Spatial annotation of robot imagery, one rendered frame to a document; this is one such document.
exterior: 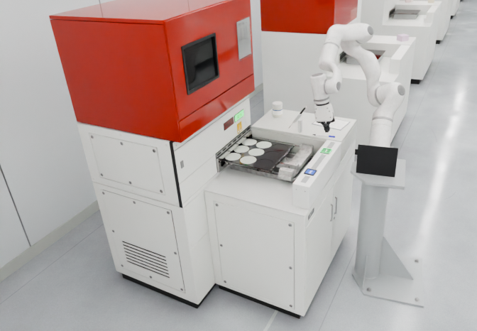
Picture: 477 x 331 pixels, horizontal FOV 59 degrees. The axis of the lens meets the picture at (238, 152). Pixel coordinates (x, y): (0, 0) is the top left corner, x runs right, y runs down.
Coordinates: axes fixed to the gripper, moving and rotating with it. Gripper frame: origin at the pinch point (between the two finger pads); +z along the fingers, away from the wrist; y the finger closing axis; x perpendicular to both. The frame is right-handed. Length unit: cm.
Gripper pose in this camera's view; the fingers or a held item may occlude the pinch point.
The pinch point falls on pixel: (326, 128)
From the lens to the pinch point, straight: 244.7
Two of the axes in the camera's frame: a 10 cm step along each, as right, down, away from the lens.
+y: 8.4, 0.0, -5.4
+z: 2.4, 9.0, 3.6
